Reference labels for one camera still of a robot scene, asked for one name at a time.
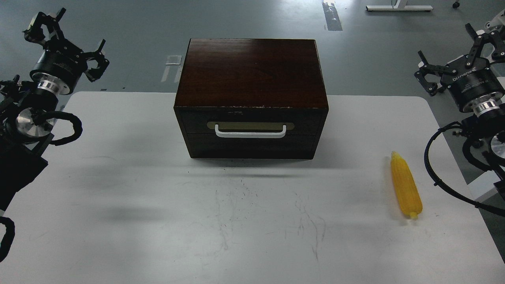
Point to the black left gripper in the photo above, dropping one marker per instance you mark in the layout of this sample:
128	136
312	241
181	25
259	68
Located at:
55	72

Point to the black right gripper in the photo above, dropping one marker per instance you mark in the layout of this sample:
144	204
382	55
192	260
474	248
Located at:
471	85

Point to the yellow corn cob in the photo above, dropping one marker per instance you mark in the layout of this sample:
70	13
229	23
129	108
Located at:
406	191

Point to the wooden drawer with white handle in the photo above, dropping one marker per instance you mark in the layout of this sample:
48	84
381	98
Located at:
251	133

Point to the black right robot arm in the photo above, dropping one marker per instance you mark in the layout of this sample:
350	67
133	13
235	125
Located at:
484	129

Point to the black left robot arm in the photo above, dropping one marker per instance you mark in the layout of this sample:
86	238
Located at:
30	117

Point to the dark wooden drawer cabinet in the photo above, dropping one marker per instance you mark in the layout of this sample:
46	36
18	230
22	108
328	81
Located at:
251	73

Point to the white table leg base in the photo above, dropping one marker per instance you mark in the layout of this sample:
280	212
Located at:
399	5

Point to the grey floor tape strip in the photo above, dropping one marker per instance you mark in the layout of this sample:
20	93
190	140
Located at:
333	22

